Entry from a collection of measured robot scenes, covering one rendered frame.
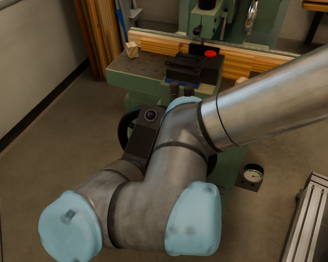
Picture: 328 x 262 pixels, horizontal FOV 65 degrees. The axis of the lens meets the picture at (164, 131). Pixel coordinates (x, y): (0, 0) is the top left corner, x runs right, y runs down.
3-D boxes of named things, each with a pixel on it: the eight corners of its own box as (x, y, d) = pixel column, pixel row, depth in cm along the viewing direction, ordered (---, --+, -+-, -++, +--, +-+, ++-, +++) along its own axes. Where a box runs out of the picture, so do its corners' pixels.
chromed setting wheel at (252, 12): (240, 40, 85) (248, 0, 76) (245, 25, 93) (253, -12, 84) (249, 41, 84) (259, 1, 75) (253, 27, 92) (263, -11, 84)
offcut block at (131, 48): (138, 56, 89) (137, 46, 86) (129, 58, 88) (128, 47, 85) (135, 52, 91) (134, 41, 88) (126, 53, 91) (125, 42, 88)
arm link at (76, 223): (104, 278, 26) (38, 268, 29) (145, 220, 36) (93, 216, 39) (91, 207, 25) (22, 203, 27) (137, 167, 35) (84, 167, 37)
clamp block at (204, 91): (159, 109, 74) (158, 83, 67) (174, 84, 82) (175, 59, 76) (209, 122, 70) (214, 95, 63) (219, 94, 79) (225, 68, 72)
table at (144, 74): (91, 100, 81) (87, 84, 77) (133, 55, 102) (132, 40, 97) (295, 152, 66) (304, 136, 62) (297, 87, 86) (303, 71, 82)
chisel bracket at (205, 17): (187, 40, 79) (189, 12, 73) (200, 23, 88) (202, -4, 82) (211, 44, 77) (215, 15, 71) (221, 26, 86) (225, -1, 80)
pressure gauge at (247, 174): (239, 182, 87) (244, 167, 81) (241, 173, 89) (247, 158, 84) (259, 187, 85) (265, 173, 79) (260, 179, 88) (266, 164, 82)
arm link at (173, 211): (217, 143, 29) (130, 146, 33) (209, 239, 22) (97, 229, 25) (225, 183, 35) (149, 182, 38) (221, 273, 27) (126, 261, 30)
